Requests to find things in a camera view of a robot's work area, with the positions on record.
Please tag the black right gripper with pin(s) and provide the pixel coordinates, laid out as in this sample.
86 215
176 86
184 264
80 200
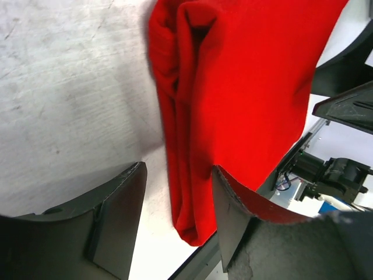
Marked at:
346 81

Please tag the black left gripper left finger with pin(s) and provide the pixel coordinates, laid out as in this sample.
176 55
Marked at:
89 237

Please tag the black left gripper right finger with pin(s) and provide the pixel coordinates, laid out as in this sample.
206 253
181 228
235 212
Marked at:
261 240

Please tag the red t shirt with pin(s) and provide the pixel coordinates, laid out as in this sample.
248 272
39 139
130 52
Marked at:
233 80

